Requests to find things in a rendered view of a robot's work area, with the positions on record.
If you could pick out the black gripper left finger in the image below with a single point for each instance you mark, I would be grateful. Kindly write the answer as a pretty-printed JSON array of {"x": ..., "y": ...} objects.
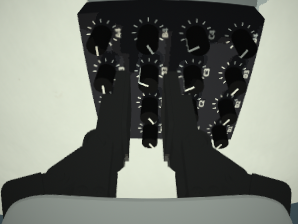
[{"x": 89, "y": 170}]

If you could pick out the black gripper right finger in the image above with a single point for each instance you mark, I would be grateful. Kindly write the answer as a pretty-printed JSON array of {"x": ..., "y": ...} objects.
[{"x": 189, "y": 152}]

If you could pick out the black knob box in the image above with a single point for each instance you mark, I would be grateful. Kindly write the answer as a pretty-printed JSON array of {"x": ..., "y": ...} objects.
[{"x": 220, "y": 35}]

